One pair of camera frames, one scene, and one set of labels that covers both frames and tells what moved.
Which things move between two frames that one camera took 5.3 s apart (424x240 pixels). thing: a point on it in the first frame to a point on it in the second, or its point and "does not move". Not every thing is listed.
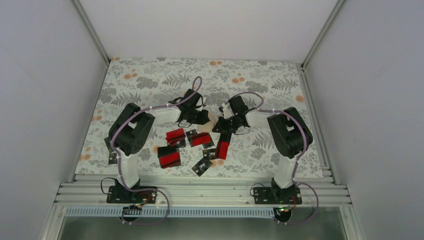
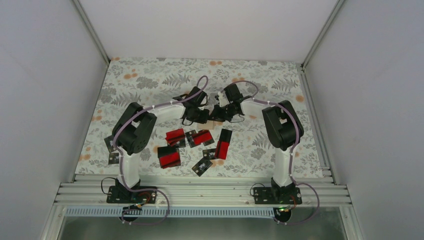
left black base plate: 124,194 does not move
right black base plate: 273,195 does not move
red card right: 221,149 does not move
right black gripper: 221,125 to 217,116
